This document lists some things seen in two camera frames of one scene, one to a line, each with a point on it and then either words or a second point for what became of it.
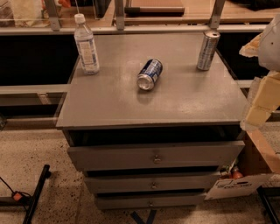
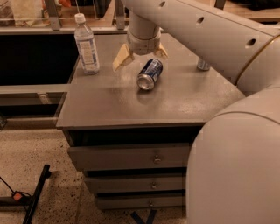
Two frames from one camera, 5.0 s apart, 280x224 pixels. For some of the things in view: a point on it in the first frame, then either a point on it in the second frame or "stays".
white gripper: x=270 y=48 → x=143 y=45
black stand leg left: x=31 y=202 stays
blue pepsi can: x=147 y=75 stays
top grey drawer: x=110 y=157 stays
